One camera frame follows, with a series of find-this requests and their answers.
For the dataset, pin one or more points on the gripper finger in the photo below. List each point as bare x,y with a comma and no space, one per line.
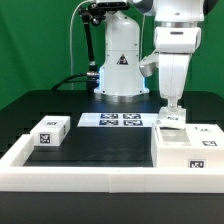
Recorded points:
172,104

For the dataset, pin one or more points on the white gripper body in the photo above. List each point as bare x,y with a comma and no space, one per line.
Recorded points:
175,47

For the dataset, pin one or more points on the white cabinet door panel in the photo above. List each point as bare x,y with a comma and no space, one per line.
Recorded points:
172,119

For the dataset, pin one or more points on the white cabinet body box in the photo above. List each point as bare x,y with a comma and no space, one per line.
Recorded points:
196,146

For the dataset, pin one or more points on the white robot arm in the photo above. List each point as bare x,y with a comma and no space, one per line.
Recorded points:
120,75

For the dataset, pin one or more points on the small white cabinet top block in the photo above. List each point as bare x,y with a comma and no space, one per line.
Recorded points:
51,130

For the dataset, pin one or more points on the white marker sheet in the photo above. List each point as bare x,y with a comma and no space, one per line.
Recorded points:
117,120

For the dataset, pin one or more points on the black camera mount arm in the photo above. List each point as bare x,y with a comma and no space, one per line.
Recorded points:
94,14

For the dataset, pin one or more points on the white U-shaped border frame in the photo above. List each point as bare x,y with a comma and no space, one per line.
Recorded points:
16,176

